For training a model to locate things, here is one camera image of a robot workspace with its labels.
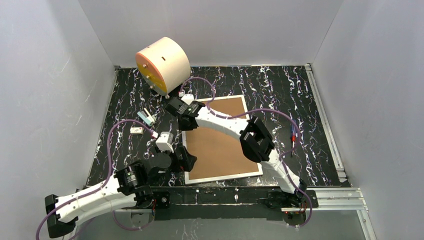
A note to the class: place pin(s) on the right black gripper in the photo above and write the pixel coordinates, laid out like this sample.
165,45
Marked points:
174,107

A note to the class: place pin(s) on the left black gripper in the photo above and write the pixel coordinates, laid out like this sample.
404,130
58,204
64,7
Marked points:
182,158

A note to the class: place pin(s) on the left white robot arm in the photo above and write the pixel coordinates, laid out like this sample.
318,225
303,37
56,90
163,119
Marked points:
127,188

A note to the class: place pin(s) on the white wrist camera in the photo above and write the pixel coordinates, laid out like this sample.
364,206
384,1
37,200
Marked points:
186,98
164,142

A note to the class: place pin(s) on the light blue stapler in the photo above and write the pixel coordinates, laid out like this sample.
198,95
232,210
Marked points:
147,117

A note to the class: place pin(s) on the white staple box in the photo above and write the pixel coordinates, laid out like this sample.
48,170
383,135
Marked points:
136,130

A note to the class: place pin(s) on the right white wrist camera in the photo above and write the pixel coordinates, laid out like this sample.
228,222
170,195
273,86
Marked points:
186,98

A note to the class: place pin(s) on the cylindrical beige drawer cabinet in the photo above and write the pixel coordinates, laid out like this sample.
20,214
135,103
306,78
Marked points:
164,65

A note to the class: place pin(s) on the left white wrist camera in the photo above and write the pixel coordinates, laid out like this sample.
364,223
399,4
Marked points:
164,142

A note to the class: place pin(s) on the blue red screwdriver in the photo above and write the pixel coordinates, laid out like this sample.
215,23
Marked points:
293,138

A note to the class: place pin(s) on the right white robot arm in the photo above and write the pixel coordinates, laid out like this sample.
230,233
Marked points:
256,141

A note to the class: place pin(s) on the white picture frame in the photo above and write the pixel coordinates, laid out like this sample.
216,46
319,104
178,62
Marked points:
219,157

